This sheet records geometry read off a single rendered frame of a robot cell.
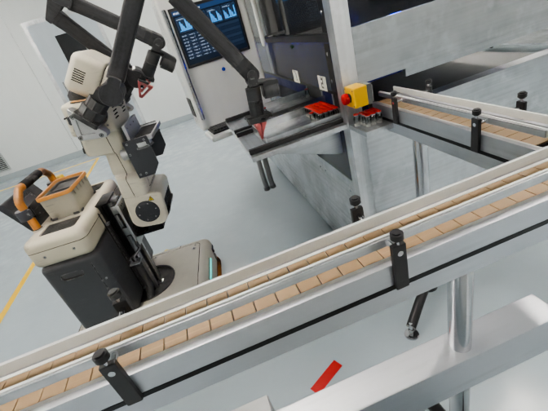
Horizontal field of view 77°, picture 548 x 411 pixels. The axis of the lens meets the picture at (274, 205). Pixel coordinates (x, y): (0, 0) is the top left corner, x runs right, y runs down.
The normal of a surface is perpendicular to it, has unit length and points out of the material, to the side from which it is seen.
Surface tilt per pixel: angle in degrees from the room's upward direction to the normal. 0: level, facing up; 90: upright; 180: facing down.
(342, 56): 90
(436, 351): 0
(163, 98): 90
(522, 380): 0
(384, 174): 90
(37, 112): 90
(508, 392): 0
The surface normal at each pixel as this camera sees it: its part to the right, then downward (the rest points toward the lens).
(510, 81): 0.27, 0.41
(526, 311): -0.25, -0.84
